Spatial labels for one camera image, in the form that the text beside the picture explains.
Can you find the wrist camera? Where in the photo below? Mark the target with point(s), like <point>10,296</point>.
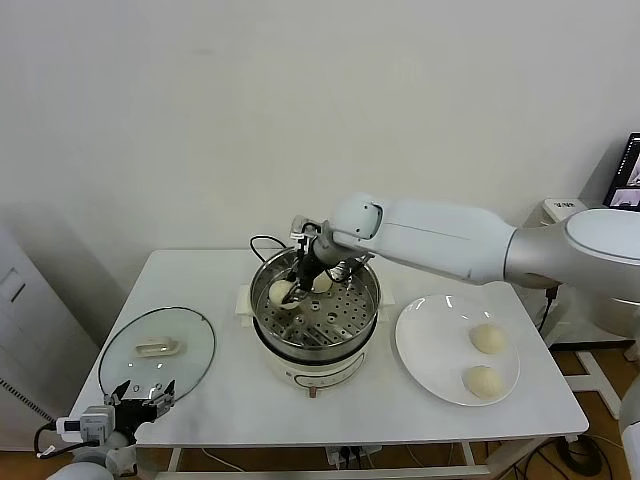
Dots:
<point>86,424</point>
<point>303,228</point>

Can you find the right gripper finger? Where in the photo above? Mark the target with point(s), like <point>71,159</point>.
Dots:
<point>295,295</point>
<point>346,270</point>

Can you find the cream electric cooker base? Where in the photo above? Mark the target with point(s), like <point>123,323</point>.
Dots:
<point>300,370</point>

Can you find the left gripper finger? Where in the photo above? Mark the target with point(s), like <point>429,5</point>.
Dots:
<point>121,392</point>
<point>163,398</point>

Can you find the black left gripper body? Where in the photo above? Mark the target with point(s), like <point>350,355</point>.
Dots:
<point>136,414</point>

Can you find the white table frame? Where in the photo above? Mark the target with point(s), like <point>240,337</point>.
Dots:
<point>174,460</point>

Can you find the white power strip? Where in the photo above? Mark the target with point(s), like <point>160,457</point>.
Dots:
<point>350,456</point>

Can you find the open laptop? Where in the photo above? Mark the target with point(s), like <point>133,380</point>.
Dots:
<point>625,170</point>

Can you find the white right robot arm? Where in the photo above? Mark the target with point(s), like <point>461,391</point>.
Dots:
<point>440,240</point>

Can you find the white round plate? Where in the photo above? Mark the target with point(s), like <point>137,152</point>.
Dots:
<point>435,340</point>

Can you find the stainless steel steamer pot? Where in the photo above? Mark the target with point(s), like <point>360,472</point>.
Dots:
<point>325,320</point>

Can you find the black USB hub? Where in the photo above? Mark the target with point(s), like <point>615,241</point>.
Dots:
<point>552,294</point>

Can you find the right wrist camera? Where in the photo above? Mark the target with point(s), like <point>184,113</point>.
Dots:
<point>303,228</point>

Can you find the round glass lid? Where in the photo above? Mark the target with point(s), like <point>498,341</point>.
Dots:
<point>155,350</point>

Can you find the white side desk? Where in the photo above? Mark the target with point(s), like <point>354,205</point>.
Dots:
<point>597,380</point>

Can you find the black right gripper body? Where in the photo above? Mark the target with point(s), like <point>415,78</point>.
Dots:
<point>314,262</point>

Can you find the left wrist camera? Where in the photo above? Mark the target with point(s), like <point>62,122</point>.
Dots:
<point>86,424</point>

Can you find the white cabinet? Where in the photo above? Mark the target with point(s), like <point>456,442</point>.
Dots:
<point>30,325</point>

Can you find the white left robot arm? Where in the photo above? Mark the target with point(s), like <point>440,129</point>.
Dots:
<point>82,470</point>

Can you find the white steamed baozi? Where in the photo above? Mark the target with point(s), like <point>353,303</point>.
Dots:
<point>484,381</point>
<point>323,286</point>
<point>279,292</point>
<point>487,339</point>

